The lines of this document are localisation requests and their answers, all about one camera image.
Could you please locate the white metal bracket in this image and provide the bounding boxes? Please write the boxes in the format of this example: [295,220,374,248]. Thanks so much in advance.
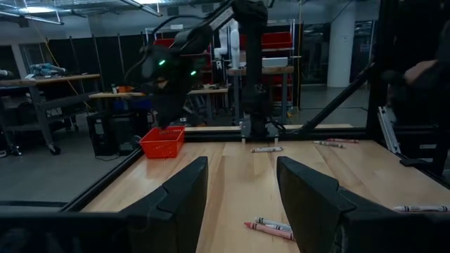
[377,106,401,155]

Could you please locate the black computer tower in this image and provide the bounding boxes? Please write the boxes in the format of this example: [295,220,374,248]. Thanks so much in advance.
[86,111,124,157]

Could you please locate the person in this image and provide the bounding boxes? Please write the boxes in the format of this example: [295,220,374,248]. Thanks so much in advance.
[381,20,450,176]

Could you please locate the white box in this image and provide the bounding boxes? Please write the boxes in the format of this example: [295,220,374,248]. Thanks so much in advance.
[262,56,290,68]

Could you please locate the small wooden table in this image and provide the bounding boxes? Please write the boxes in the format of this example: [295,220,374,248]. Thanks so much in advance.
[88,91,146,100]

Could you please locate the red plastic basket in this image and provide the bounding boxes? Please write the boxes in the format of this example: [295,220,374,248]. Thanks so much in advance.
[139,125,186,160]

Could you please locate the white pillar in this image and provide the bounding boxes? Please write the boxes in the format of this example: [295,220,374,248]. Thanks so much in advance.
[326,6,356,89]

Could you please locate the wooden top workbench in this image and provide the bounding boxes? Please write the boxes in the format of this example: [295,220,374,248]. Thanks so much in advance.
[0,72,102,156]

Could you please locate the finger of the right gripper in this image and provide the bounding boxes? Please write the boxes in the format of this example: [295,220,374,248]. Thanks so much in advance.
[170,107,184,128]
[157,108,169,129]

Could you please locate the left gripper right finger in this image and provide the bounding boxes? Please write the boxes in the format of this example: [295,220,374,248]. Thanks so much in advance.
[276,156,356,253]

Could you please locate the black partition panels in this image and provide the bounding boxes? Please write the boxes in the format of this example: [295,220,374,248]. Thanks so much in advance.
[47,34,148,93]

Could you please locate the red storage bins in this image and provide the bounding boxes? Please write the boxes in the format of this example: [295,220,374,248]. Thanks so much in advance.
[260,31,294,51]

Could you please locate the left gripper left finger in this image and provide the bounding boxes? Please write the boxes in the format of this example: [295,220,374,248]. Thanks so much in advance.
[119,156,209,253]

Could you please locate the wooden top table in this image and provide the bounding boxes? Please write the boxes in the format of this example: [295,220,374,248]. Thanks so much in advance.
[187,86,230,124]
[226,65,295,124]

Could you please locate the white crayon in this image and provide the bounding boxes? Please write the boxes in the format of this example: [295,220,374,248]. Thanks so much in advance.
[250,146,284,153]
[392,205,450,213]
[262,221,295,235]
[312,140,346,149]
[255,216,293,233]

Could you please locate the red storage bin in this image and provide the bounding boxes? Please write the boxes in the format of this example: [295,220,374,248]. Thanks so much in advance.
[153,37,176,48]

